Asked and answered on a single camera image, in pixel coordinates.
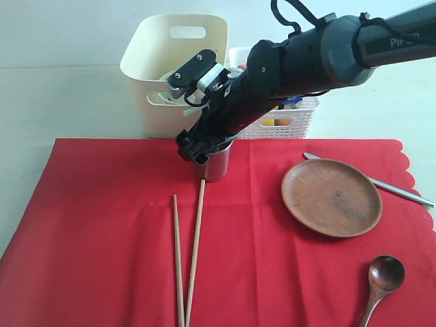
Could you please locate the brown egg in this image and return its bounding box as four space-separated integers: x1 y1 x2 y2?
275 118 292 126

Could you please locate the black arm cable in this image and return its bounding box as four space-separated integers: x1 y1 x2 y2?
270 0 436 45

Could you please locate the red table cloth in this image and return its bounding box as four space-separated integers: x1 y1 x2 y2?
1 139 435 326

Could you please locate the brown wooden plate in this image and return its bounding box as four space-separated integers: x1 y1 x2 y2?
281 159 383 238

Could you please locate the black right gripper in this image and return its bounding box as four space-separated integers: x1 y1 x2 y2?
175 71 273 164

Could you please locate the white ceramic bowl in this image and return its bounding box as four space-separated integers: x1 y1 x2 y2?
146 70 187 106

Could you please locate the yellow lemon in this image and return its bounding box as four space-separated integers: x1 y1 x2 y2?
261 119 275 127

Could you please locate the dark wooden spoon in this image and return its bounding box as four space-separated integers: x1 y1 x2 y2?
358 255 405 326

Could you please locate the white perforated plastic basket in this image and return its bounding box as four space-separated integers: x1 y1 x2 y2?
238 97 320 139

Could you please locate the blue white milk carton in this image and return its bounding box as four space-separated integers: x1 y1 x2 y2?
283 97 303 110

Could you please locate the stainless steel cup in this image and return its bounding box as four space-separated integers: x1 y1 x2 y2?
194 141 233 182

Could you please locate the cream plastic storage bin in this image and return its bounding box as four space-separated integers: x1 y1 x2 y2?
119 14 228 139

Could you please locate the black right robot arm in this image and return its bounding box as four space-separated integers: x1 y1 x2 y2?
167 1 435 166

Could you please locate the silver metal knife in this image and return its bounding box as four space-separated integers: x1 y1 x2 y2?
282 153 435 208

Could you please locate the wooden chopstick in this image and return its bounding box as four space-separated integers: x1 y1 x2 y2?
185 179 206 326
173 194 185 327

